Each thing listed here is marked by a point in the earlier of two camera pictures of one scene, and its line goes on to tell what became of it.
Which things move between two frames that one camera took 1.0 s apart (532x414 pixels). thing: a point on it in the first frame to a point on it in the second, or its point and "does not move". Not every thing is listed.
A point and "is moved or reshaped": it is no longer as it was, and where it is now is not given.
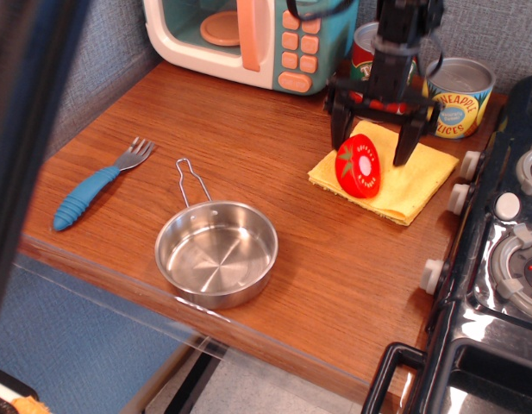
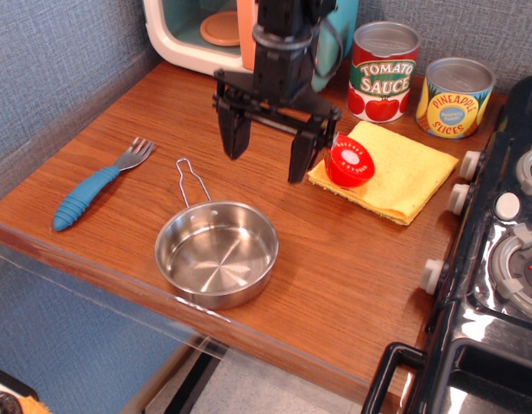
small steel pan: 217,255 does not move
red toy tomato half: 358,165 is moved or reshaped
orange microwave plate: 222,28 does not move
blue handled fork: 75,205 does not move
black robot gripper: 385,95 to 280,89
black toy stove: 480,346 does not move
